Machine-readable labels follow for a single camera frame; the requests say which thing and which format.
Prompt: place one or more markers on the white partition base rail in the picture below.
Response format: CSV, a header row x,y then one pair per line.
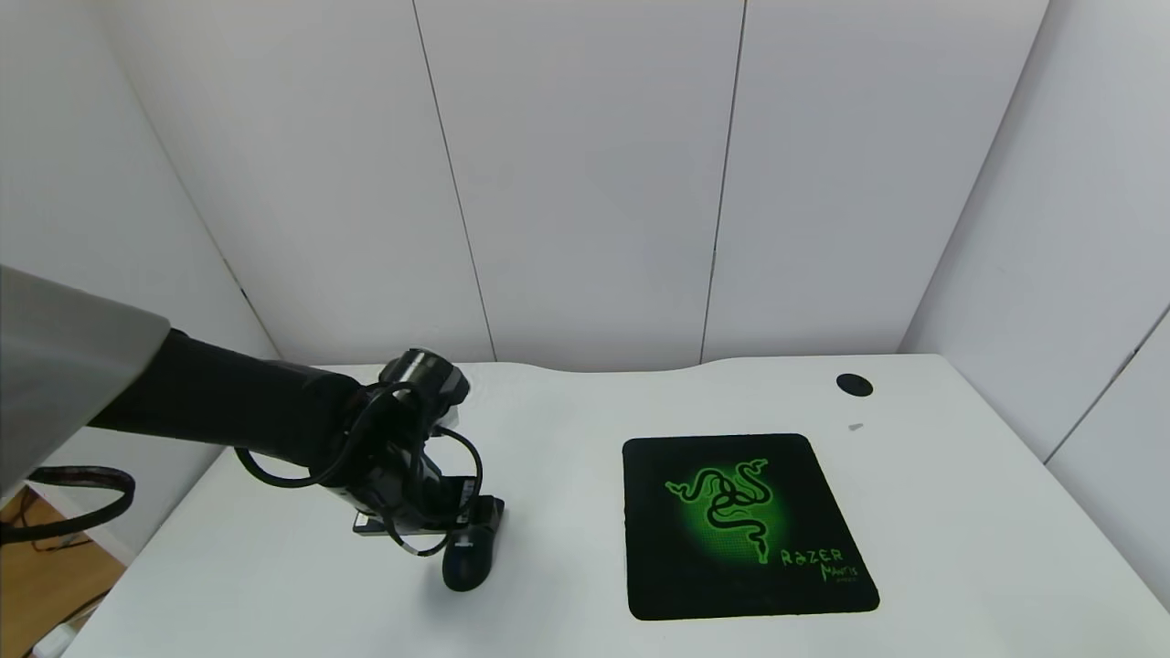
x,y
108,546

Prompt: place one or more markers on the black green Razer mouse pad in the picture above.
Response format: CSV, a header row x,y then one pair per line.
x,y
667,567

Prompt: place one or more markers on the white power strip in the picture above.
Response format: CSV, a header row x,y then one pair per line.
x,y
53,642

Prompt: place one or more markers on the left robot arm black grey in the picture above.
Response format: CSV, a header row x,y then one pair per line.
x,y
201,397

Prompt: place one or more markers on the black computer mouse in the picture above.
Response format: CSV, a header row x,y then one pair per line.
x,y
467,571

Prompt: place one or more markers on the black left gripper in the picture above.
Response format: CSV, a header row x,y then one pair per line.
x,y
413,524

